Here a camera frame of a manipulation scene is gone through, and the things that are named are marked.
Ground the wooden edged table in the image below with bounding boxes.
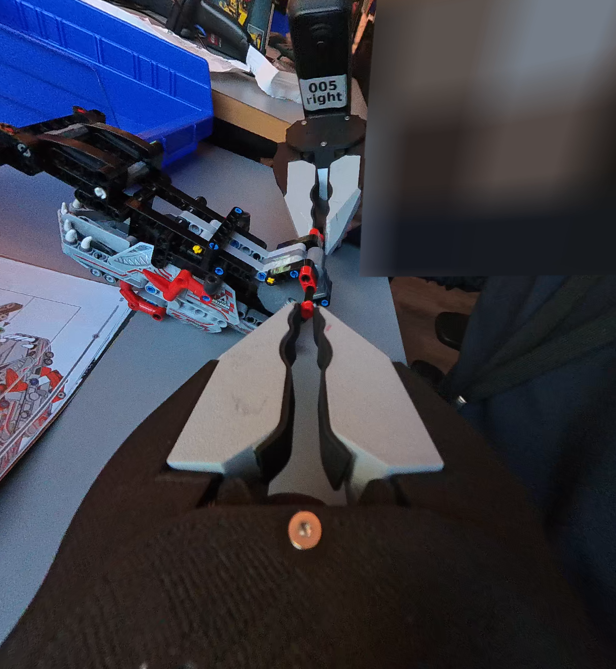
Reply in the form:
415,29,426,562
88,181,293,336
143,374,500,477
208,73,367,164

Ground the yellow black printed box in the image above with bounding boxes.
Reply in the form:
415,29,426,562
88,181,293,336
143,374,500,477
203,0,273,54

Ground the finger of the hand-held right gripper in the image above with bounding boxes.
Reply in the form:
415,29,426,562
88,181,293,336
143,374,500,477
285,159,320,240
324,155,363,255

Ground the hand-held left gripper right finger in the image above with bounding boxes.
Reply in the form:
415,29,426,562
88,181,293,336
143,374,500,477
313,307,446,492

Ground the open instruction booklet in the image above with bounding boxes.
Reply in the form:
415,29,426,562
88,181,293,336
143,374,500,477
0,248,134,511

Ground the black electronic device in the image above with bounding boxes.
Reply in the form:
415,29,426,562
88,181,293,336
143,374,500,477
167,0,252,54

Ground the black grey lego truck model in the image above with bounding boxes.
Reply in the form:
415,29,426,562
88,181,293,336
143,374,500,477
0,107,335,336

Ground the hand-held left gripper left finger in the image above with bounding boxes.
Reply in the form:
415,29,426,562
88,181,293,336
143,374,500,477
167,304,302,486

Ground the white crumpled paper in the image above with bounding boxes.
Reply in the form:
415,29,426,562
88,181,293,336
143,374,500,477
130,16,304,101

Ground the blue plastic bin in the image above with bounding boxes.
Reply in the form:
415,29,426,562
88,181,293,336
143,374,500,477
0,0,214,170

